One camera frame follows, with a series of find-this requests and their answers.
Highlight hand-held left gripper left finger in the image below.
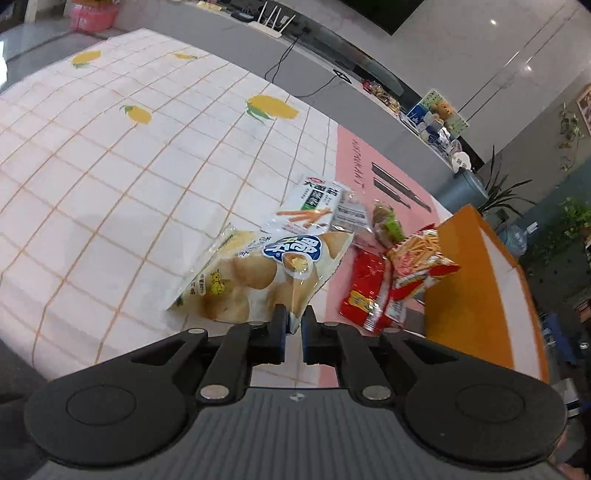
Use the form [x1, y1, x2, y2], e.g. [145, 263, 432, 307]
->
[122, 305, 289, 402]

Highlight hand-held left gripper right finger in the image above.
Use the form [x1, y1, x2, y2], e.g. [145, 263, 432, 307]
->
[301, 305, 462, 402]

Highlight bread bun snack bag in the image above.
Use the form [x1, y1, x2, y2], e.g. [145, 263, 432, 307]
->
[166, 224, 355, 333]

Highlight clear grey snack packet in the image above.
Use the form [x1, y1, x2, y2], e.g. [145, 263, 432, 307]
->
[330, 191, 370, 232]

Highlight red yellow stick snack packet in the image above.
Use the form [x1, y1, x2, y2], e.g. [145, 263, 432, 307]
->
[385, 224, 462, 301]

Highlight white stick snack packet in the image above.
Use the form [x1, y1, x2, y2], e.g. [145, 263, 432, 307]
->
[261, 174, 345, 234]

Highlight green snack packet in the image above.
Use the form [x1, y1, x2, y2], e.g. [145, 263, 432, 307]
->
[372, 200, 406, 247]

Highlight orange cardboard box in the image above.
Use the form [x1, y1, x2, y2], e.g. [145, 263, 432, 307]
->
[422, 205, 551, 384]

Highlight pile of wrapped snacks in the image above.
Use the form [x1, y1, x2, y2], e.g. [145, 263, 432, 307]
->
[362, 79, 402, 114]

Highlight grey blue trash can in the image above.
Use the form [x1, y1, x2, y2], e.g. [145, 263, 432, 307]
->
[436, 170, 489, 208]

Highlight large water bottle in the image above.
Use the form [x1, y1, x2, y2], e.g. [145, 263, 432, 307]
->
[501, 224, 528, 257]

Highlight tall potted plant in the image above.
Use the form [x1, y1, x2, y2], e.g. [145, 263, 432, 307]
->
[475, 145, 536, 217]

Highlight blue white cups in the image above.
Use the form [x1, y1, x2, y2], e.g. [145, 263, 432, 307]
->
[422, 113, 445, 140]

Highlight bushy green plant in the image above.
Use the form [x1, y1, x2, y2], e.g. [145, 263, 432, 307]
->
[531, 196, 591, 268]

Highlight white router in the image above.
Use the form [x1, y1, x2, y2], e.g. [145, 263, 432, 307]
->
[247, 0, 296, 38]

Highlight hanging vine plant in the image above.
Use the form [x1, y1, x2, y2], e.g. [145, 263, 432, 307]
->
[556, 104, 585, 174]

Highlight black television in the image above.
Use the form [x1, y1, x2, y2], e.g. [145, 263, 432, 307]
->
[344, 0, 419, 37]

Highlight pink storage bin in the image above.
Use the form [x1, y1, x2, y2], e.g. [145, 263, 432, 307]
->
[68, 0, 120, 33]

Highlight black cable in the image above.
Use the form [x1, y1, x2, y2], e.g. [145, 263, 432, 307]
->
[264, 34, 352, 97]

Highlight framed wall picture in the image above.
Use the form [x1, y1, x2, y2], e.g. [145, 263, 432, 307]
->
[577, 83, 591, 134]

